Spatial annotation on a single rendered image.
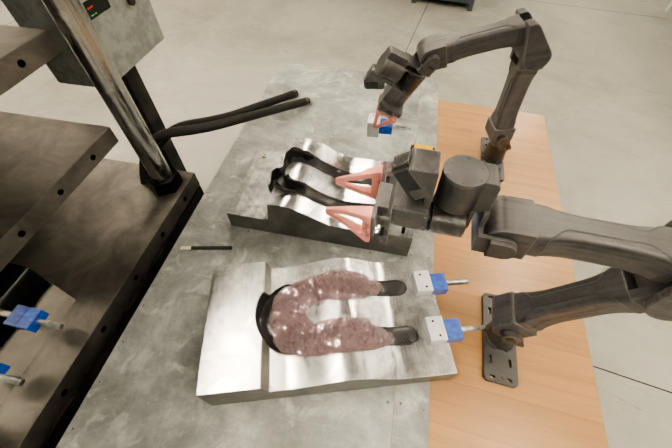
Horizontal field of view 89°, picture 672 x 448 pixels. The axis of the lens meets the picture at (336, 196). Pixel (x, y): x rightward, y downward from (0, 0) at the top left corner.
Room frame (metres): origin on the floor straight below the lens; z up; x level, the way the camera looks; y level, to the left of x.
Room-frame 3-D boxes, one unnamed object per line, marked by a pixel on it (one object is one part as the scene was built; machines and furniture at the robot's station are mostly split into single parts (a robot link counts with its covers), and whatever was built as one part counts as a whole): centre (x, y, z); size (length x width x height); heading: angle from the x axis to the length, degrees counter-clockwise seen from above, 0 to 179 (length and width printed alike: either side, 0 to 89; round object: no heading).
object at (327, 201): (0.62, 0.02, 0.92); 0.35 x 0.16 x 0.09; 78
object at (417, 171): (0.32, -0.10, 1.25); 0.07 x 0.06 x 0.11; 165
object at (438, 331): (0.25, -0.26, 0.85); 0.13 x 0.05 x 0.05; 96
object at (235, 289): (0.27, 0.02, 0.85); 0.50 x 0.26 x 0.11; 96
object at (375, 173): (0.35, -0.04, 1.19); 0.09 x 0.07 x 0.07; 75
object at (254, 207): (0.63, 0.03, 0.87); 0.50 x 0.26 x 0.14; 78
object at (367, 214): (0.32, -0.03, 1.19); 0.09 x 0.07 x 0.07; 75
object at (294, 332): (0.27, 0.01, 0.90); 0.26 x 0.18 x 0.08; 96
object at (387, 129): (0.83, -0.16, 0.93); 0.13 x 0.05 x 0.05; 78
